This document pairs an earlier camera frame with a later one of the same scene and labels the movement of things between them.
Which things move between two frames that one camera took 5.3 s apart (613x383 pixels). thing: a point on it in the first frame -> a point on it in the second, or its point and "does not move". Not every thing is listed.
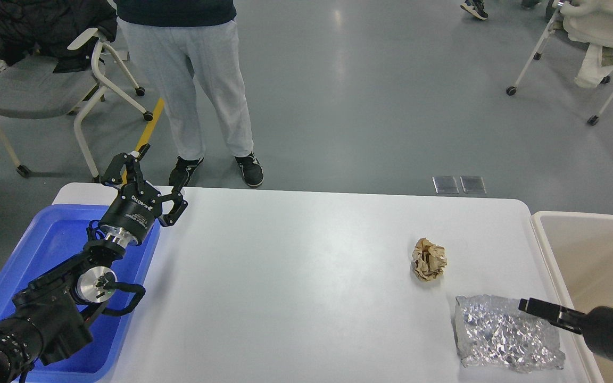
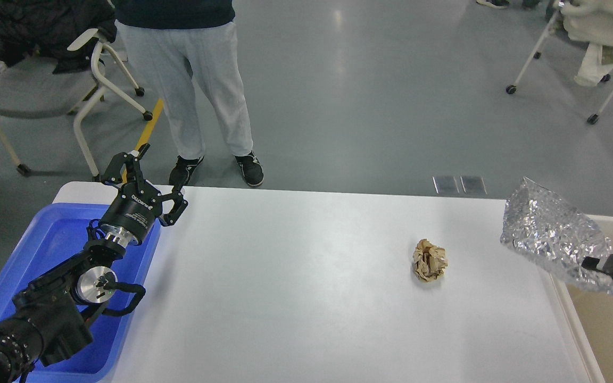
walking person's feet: (475, 8) -> (502, 4)
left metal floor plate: (445, 184) does not move
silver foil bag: (492, 331) -> (541, 225)
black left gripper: (128, 221) does not move
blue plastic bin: (42, 236) does not move
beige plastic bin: (596, 261) does not move
